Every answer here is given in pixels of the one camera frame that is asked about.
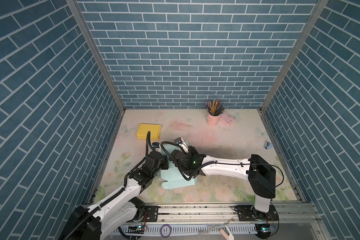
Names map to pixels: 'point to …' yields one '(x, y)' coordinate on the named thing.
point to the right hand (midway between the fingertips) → (186, 147)
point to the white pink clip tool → (226, 233)
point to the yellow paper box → (143, 129)
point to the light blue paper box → (174, 179)
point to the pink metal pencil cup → (212, 120)
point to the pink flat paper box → (226, 118)
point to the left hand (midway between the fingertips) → (168, 156)
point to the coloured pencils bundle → (215, 107)
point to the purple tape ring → (170, 232)
